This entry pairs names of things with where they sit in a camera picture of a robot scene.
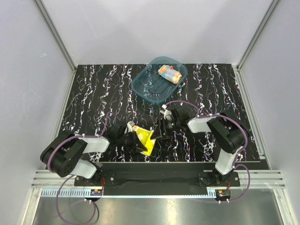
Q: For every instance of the left connector board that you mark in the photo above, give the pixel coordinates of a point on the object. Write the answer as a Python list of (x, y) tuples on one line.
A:
[(96, 192)]

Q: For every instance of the aluminium frame post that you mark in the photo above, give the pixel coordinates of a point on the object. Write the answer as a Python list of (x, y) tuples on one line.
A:
[(49, 22), (262, 25)]

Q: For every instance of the front aluminium rail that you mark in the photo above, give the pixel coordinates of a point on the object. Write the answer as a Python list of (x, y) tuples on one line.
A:
[(256, 178)]

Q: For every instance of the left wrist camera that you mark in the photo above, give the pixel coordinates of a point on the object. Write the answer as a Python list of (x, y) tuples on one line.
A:
[(131, 126)]

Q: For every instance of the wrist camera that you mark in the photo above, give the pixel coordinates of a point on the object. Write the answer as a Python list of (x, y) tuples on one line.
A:
[(131, 126), (177, 113)]

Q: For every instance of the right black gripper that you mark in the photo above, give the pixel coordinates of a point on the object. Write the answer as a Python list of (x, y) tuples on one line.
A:
[(158, 132)]

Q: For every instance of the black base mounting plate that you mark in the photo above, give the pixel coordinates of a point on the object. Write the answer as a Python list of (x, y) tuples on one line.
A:
[(192, 187)]

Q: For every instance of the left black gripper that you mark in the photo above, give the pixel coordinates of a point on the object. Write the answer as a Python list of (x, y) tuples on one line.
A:
[(135, 146)]

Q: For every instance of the connector board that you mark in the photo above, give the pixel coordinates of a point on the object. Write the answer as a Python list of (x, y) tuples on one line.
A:
[(96, 192), (224, 193)]

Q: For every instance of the left aluminium frame post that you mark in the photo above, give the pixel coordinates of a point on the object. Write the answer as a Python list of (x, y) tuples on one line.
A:
[(49, 22)]

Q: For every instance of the orange polka dot towel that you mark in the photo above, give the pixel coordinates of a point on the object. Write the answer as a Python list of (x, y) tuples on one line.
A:
[(170, 74)]

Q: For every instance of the yellow patterned towel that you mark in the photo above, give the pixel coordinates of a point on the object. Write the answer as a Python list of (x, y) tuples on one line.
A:
[(145, 138)]

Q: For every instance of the teal plastic basin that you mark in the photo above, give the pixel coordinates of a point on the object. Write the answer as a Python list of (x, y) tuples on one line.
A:
[(152, 87)]

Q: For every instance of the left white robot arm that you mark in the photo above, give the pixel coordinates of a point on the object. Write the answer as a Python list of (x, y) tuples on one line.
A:
[(63, 155)]

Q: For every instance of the right aluminium frame post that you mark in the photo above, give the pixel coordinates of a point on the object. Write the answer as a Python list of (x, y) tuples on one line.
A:
[(262, 25)]

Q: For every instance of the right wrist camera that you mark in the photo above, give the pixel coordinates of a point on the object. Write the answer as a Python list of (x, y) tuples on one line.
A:
[(177, 113)]

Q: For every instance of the right connector board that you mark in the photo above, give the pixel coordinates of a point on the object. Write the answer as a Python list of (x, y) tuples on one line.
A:
[(224, 193)]

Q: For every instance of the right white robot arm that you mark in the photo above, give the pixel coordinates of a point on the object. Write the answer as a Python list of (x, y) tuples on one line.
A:
[(230, 133)]

